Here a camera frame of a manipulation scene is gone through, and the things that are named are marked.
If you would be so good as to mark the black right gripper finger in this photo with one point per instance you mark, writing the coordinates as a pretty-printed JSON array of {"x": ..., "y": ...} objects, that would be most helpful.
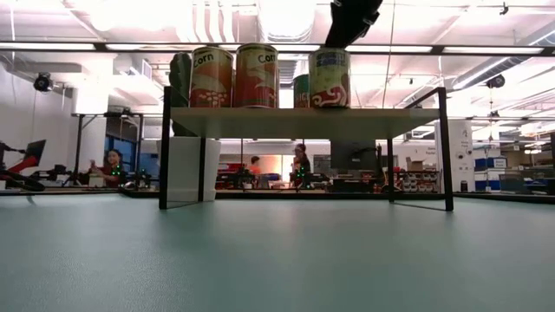
[{"x": 351, "y": 19}]

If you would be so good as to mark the spaghetti can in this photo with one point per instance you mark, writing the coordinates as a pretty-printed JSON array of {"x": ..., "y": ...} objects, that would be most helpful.
[{"x": 329, "y": 82}]

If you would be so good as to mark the chicken soup can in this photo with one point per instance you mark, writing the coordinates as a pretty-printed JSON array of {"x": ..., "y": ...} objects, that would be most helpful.
[{"x": 301, "y": 93}]

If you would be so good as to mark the orange corn can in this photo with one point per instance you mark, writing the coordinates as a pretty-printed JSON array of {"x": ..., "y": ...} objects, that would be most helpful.
[
  {"x": 212, "y": 82},
  {"x": 256, "y": 78}
]

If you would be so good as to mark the wooden shelf black metal legs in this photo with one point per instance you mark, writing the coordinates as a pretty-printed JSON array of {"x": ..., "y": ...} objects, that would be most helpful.
[{"x": 303, "y": 123}]

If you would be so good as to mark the black background monitor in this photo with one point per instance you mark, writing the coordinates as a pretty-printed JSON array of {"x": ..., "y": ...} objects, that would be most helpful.
[{"x": 347, "y": 154}]

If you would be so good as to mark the person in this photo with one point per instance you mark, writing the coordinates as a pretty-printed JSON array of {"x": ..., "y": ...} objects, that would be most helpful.
[
  {"x": 110, "y": 169},
  {"x": 256, "y": 162},
  {"x": 301, "y": 160}
]

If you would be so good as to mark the green cactus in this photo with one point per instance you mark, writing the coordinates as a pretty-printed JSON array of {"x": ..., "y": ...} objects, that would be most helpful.
[{"x": 180, "y": 78}]

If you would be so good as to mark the rack with blue bins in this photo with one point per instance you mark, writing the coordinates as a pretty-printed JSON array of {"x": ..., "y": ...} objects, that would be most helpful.
[{"x": 487, "y": 164}]

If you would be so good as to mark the white plant pot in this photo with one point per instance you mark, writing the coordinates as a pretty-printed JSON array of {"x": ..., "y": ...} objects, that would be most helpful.
[{"x": 184, "y": 169}]

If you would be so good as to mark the green table mat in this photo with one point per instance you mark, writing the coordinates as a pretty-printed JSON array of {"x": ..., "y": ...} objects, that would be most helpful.
[{"x": 277, "y": 268}]

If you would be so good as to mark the black metal stand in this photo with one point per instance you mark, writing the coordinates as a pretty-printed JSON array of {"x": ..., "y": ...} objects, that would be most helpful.
[{"x": 80, "y": 130}]

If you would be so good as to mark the red and black machine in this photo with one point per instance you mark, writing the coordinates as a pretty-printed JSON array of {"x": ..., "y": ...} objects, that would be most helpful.
[{"x": 34, "y": 149}]

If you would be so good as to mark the black overhead frame bar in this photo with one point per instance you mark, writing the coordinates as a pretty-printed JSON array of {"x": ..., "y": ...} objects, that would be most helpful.
[{"x": 212, "y": 48}]

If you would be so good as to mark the black ceiling camera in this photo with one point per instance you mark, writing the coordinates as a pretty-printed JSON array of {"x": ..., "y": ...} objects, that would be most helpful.
[
  {"x": 496, "y": 81},
  {"x": 43, "y": 82}
]

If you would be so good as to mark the black metal table frame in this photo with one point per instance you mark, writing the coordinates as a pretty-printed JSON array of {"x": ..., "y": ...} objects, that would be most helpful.
[{"x": 347, "y": 196}]

